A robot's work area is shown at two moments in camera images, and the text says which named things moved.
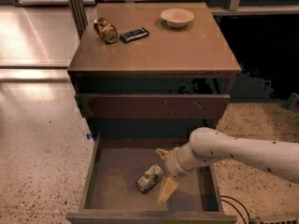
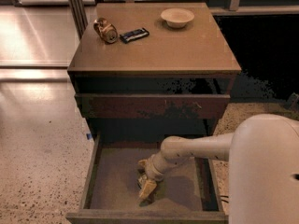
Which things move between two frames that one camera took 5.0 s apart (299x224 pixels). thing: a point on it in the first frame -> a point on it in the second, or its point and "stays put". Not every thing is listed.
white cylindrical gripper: [172, 164] -> [151, 170]
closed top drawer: [153, 105] stays put
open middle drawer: [111, 196] stays put
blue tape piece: [89, 136] stays put
